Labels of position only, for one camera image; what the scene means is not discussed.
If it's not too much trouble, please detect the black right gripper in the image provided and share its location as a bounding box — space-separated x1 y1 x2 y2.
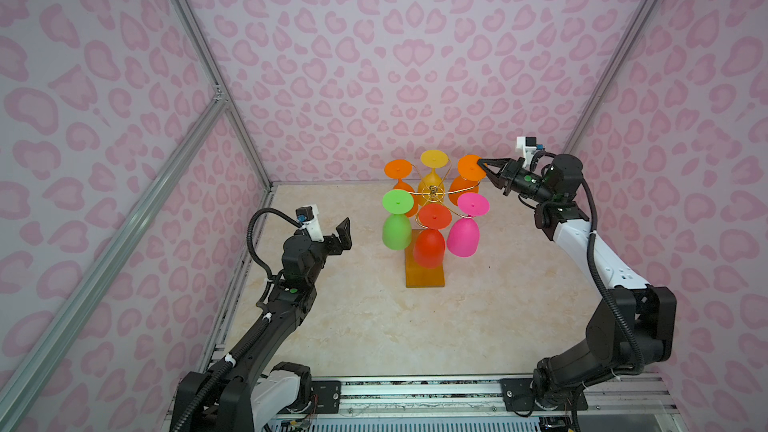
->
479 160 557 206

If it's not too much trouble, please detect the orange wine glass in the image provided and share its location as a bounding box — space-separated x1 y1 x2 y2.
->
447 155 486 206
382 159 418 218

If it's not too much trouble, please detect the pink wine glass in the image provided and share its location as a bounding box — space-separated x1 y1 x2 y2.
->
446 192 490 258

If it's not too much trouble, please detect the red wine glass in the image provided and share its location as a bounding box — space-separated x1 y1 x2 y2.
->
413 203 452 269

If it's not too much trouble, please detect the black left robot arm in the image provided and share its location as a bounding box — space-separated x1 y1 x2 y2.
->
169 206 352 431

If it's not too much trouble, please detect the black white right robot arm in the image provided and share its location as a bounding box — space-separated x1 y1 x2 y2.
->
477 154 677 420

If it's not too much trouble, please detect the green wine glass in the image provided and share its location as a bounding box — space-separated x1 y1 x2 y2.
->
382 189 415 251

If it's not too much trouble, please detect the yellow wine glass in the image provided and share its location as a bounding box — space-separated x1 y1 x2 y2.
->
417 149 449 206

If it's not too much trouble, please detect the amber wooden rack base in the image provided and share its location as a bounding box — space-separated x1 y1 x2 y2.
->
405 230 445 288

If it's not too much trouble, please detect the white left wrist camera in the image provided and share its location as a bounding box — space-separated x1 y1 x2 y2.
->
296 204 324 242

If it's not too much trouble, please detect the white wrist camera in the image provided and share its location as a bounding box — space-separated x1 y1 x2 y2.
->
296 204 324 242
516 136 545 171

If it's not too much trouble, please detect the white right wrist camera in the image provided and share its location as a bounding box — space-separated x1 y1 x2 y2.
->
516 136 545 171

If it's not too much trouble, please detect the gold wire glass rack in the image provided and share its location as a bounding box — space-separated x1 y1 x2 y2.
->
385 161 479 218

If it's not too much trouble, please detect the aluminium floor edge rail left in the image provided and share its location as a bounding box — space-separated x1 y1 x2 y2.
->
197 185 277 373

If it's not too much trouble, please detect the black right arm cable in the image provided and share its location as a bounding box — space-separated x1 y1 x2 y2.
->
578 178 646 376

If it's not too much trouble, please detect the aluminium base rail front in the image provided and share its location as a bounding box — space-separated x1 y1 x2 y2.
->
165 371 686 431

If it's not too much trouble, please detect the aluminium corner frame post right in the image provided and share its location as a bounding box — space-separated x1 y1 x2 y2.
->
563 0 662 154

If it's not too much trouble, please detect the aluminium corner frame post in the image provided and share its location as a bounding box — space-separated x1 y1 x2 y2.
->
563 0 662 154
169 0 273 191

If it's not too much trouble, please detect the aluminium corner frame post left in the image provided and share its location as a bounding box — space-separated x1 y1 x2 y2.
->
169 0 273 191

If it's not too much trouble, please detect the aluminium diagonal frame bar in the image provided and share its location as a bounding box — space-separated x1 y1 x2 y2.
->
1 94 227 431

